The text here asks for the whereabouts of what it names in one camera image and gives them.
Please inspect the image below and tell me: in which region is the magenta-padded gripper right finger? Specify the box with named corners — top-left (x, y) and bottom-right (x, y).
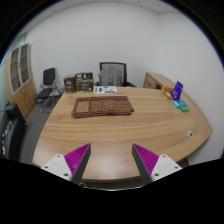
top-left (131, 143), bottom-right (184, 185)

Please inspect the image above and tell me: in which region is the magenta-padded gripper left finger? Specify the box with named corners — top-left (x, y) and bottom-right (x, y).
top-left (40, 142), bottom-right (92, 185)

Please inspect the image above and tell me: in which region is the brown patterned towel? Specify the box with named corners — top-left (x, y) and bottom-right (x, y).
top-left (70, 95), bottom-right (135, 119)

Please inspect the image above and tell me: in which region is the teal small box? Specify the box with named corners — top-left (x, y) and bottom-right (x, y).
top-left (171, 99), bottom-right (182, 109)

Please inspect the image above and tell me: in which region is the green small box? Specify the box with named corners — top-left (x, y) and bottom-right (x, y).
top-left (178, 99), bottom-right (190, 112)

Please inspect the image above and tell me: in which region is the orange small box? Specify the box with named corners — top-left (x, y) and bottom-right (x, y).
top-left (162, 85), bottom-right (174, 100)

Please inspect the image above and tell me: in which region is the white printed paper sheet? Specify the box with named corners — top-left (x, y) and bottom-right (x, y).
top-left (93, 85), bottom-right (118, 95)

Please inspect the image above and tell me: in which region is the small brown cardboard box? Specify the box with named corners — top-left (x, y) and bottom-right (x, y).
top-left (63, 74), bottom-right (78, 94)

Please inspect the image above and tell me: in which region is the purple standing card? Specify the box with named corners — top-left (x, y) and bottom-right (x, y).
top-left (170, 80), bottom-right (184, 101)

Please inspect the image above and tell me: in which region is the wooden side desk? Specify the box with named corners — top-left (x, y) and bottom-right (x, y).
top-left (143, 71), bottom-right (178, 91)

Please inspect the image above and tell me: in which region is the black box with labels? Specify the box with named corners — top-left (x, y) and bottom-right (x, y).
top-left (75, 71), bottom-right (94, 81)

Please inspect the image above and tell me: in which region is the black visitor chair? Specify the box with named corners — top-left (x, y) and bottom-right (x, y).
top-left (35, 67), bottom-right (63, 114)

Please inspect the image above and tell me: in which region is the grey backpack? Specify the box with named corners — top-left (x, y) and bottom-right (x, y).
top-left (98, 65), bottom-right (124, 87)

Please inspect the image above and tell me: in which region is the wooden cabinet shelf unit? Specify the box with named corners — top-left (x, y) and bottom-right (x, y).
top-left (4, 42), bottom-right (38, 120)

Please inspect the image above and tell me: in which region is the black mesh office chair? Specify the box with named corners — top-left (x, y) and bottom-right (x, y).
top-left (94, 61), bottom-right (137, 88)

